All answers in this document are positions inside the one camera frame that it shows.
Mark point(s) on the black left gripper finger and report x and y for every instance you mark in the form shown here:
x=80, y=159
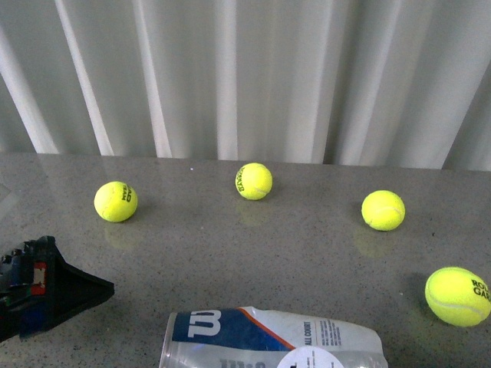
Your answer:
x=40, y=290

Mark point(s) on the Wilson tennis ball can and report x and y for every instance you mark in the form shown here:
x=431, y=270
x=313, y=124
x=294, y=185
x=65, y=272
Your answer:
x=249, y=337

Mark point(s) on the Head Team tennis ball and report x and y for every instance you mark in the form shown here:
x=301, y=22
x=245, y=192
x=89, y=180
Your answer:
x=115, y=201

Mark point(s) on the far yellow tennis ball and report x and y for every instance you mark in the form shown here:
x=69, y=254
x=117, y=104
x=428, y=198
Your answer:
x=253, y=181

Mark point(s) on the plain yellow tennis ball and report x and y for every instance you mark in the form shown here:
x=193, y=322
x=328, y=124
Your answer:
x=383, y=210

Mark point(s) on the Roland Garros tennis ball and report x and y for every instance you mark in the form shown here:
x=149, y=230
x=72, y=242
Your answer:
x=458, y=296

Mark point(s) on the white pleated curtain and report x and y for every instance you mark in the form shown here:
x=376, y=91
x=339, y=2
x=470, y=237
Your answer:
x=371, y=83

